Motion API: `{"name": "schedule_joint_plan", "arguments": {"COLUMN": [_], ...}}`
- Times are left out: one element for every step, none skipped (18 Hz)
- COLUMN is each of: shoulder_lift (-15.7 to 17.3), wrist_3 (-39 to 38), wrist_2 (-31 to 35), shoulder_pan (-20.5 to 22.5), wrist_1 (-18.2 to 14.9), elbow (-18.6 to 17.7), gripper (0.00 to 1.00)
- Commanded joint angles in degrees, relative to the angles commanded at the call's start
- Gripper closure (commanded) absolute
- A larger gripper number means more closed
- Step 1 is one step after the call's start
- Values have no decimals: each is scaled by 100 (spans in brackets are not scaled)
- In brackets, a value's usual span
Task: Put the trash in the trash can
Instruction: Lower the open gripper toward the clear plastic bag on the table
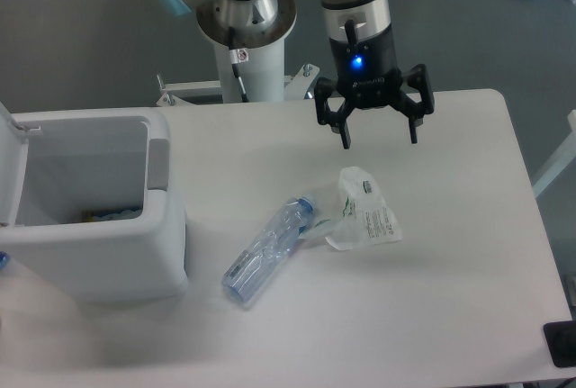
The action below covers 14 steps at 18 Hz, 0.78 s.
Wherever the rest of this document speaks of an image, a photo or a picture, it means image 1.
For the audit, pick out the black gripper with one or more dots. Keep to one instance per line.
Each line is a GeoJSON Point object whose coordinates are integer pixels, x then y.
{"type": "Point", "coordinates": [365, 74]}

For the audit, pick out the white plastic wrapper bag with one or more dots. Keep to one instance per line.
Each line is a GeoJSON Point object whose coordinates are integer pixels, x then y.
{"type": "Point", "coordinates": [364, 220]}

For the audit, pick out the clear plastic water bottle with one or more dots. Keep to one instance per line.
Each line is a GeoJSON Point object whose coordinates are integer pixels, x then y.
{"type": "Point", "coordinates": [257, 262]}

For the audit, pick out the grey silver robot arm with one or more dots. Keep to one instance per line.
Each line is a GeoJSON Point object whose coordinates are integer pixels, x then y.
{"type": "Point", "coordinates": [256, 23]}

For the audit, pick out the white trash can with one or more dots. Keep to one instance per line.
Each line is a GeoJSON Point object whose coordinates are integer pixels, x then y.
{"type": "Point", "coordinates": [56, 165]}

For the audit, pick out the black device at table edge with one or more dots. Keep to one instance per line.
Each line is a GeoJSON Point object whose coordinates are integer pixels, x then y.
{"type": "Point", "coordinates": [560, 339]}

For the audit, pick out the white metal base frame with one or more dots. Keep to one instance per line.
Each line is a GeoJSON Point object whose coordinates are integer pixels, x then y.
{"type": "Point", "coordinates": [295, 87]}

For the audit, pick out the white frame leg right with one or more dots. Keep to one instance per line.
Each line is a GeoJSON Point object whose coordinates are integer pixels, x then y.
{"type": "Point", "coordinates": [562, 157]}

